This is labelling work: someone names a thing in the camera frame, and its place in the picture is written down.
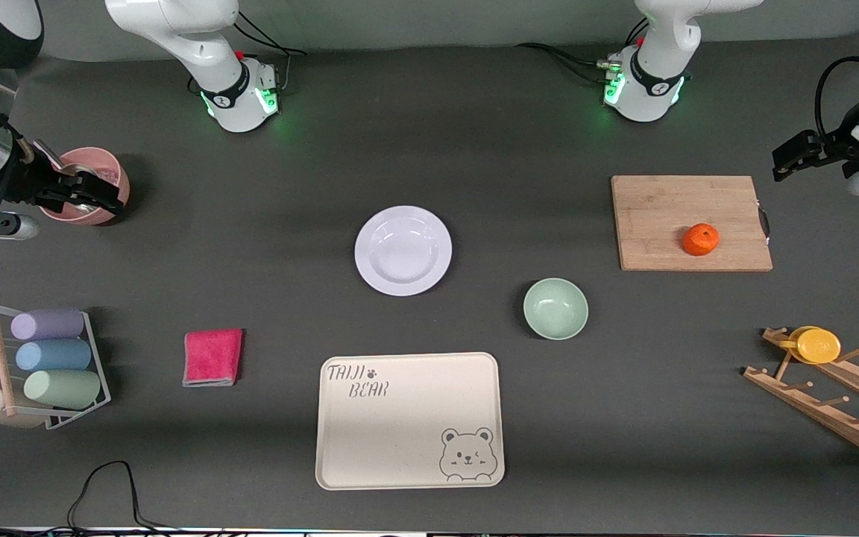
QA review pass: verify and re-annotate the pink bowl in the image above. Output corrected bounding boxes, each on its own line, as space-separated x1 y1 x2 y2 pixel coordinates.
40 147 131 227

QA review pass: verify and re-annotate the metal scoop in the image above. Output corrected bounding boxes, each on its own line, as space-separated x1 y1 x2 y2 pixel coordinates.
31 138 104 183

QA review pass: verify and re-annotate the black arm base cable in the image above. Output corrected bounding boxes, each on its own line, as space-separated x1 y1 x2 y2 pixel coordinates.
515 19 650 87
232 9 308 94

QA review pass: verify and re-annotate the black left arm base cable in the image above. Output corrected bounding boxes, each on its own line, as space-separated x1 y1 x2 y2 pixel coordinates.
515 19 650 87

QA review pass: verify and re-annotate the green cup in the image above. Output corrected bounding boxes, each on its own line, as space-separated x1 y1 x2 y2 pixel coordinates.
23 369 102 410

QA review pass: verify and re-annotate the pink folded cloth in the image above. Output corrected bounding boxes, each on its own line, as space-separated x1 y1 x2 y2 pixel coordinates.
183 329 244 388

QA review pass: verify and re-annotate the wooden peg dish rack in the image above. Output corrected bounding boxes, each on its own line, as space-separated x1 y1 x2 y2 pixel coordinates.
743 326 859 470

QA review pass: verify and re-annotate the blue cup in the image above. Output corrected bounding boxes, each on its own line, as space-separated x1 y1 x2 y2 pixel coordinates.
15 339 92 372

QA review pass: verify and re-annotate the white round plate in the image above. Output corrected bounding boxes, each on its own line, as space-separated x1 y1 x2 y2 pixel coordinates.
354 205 453 297

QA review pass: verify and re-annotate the black cable on table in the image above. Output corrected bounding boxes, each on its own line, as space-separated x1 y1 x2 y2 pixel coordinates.
0 460 199 536

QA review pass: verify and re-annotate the light green bowl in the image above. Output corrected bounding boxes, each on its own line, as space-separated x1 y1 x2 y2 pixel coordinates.
523 277 590 341

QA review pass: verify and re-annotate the wooden rod of cup rack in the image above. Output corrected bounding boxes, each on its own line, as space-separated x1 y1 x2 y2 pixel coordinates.
0 300 17 417

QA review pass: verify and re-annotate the orange fruit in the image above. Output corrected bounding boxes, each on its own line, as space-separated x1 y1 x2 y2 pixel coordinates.
682 223 720 257

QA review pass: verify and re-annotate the wooden cutting board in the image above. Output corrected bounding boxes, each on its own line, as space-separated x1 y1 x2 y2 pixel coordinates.
611 175 774 272

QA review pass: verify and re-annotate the yellow cup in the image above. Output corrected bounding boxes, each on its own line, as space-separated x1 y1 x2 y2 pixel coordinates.
787 326 843 365

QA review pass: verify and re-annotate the black right arm base cable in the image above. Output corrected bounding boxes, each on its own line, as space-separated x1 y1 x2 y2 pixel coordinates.
232 9 308 94

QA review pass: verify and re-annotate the white wire cup rack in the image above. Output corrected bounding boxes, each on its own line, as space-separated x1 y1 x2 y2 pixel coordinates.
0 300 112 431

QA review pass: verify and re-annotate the cream tray with bear print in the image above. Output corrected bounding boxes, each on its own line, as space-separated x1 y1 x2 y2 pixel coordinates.
315 352 506 491

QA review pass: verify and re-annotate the purple cup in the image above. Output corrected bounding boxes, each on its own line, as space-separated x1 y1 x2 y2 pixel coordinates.
10 308 86 342

